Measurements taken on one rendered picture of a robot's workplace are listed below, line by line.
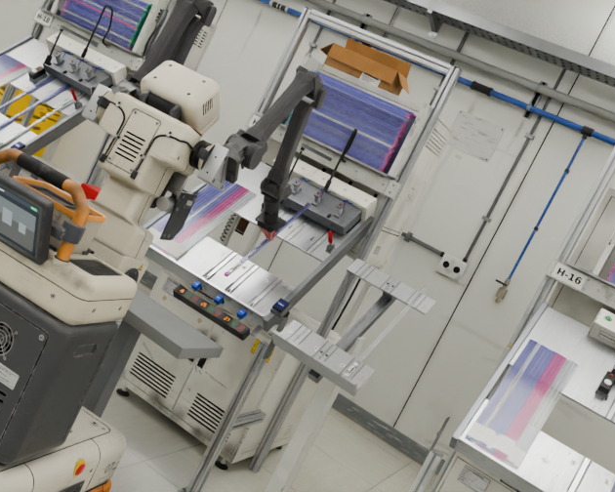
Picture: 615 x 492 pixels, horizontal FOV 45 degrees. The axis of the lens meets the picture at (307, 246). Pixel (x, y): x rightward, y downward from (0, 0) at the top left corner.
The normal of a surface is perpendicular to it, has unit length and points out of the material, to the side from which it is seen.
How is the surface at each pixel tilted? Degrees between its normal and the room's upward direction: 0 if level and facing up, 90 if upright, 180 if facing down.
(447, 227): 90
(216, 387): 90
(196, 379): 90
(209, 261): 43
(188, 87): 47
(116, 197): 82
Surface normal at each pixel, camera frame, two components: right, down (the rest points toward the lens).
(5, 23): -0.40, -0.09
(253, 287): 0.05, -0.71
